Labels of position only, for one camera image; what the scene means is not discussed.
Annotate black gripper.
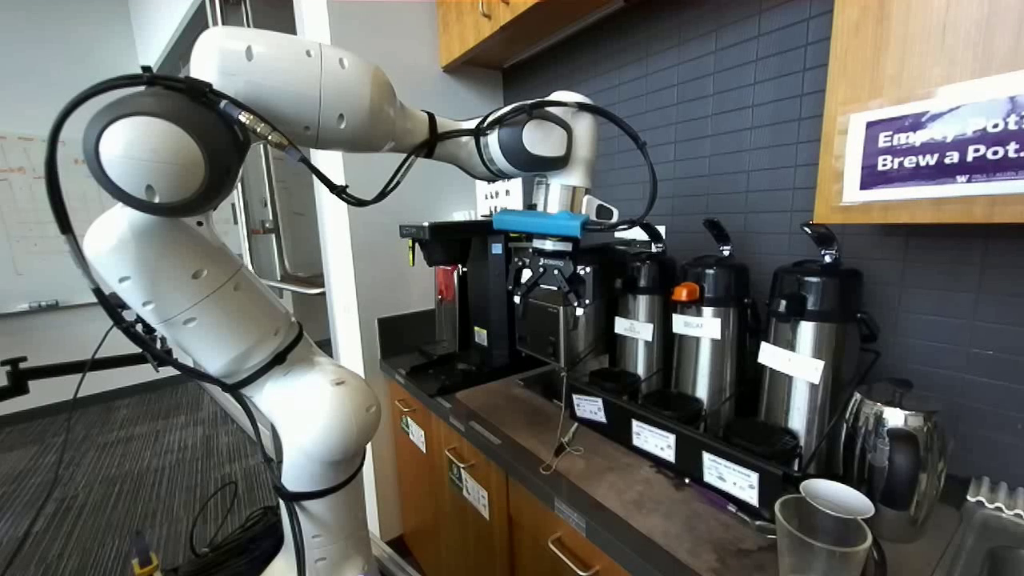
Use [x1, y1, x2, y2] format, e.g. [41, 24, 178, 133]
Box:
[507, 245, 596, 315]

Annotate whiteboard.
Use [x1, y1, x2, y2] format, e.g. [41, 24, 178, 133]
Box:
[0, 133, 92, 314]

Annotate right steel airpot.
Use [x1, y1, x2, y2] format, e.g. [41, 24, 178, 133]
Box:
[756, 225, 874, 458]

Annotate white paper cup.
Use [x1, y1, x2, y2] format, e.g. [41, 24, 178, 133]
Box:
[800, 475, 874, 520]

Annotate purple brew sign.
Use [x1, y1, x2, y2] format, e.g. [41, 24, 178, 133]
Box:
[842, 69, 1024, 206]

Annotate middle steel airpot orange tab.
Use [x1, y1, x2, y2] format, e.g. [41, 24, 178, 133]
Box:
[667, 216, 750, 432]

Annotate black coffee brewer machine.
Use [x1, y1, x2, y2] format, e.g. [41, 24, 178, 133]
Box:
[401, 219, 616, 398]

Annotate wooden upper cabinet left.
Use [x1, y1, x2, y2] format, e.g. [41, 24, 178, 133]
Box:
[435, 0, 627, 69]

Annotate wooden lower cabinets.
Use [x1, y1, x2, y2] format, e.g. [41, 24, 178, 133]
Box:
[388, 383, 627, 576]

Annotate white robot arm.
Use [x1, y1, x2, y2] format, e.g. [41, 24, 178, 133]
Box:
[62, 24, 596, 576]

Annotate wooden cabinet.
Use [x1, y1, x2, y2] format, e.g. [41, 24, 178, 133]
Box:
[435, 0, 627, 69]
[814, 0, 1024, 225]

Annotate wooden upper cabinet right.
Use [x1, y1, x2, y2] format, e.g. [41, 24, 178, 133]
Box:
[814, 0, 1024, 225]

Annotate glass coffee carafe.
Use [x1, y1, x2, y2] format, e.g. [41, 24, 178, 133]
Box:
[837, 376, 948, 543]

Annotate clear plastic pitcher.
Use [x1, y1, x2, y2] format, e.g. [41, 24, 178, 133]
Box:
[773, 494, 874, 576]

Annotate metal drying rack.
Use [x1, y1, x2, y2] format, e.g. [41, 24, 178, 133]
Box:
[936, 475, 1024, 576]

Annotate left steel airpot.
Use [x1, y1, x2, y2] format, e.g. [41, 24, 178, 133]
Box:
[614, 251, 667, 398]

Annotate black airpot rack tray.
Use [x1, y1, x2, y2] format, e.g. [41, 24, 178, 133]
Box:
[566, 380, 800, 518]

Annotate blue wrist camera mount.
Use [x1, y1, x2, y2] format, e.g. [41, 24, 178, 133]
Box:
[492, 212, 584, 239]

